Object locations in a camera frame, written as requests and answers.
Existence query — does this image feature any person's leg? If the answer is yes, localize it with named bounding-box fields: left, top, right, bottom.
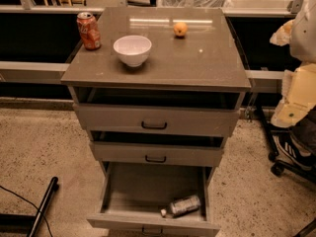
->
left=290, top=109, right=316, bottom=156

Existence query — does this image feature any white bowl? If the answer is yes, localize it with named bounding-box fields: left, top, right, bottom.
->
left=113, top=36, right=152, bottom=67

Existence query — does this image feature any black cable on floor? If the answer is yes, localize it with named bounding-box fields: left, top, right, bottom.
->
left=0, top=185, right=54, bottom=237

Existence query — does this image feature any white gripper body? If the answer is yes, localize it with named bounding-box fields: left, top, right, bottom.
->
left=271, top=63, right=316, bottom=128

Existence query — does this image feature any orange fruit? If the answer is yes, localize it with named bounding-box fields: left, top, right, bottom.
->
left=173, top=22, right=188, bottom=38

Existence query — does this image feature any clear plastic bottle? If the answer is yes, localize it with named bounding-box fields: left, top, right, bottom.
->
left=160, top=195, right=201, bottom=217

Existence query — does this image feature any grey top drawer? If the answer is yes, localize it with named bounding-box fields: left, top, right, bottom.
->
left=70, top=87, right=243, bottom=137

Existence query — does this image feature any black and white sneaker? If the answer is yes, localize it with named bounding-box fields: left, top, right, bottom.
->
left=276, top=133, right=316, bottom=171

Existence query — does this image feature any grey drawer cabinet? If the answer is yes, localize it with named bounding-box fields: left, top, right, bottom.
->
left=60, top=6, right=253, bottom=237

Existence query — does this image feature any grey drawer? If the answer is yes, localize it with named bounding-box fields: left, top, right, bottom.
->
left=90, top=131, right=225, bottom=166
left=87, top=163, right=220, bottom=237
left=70, top=87, right=243, bottom=137

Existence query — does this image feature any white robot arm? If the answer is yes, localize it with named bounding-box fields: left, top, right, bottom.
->
left=270, top=0, right=316, bottom=128

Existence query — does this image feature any orange soda can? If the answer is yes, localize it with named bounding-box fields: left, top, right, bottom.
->
left=77, top=12, right=101, bottom=50

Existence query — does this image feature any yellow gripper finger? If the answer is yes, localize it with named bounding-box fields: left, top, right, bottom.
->
left=270, top=20, right=293, bottom=46

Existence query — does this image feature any black bar on floor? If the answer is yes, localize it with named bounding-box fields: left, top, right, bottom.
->
left=27, top=177, right=59, bottom=237

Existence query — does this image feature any grey middle drawer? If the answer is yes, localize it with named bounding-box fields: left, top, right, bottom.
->
left=90, top=131, right=225, bottom=166

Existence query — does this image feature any grey bottom drawer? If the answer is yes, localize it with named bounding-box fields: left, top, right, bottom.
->
left=87, top=163, right=220, bottom=237

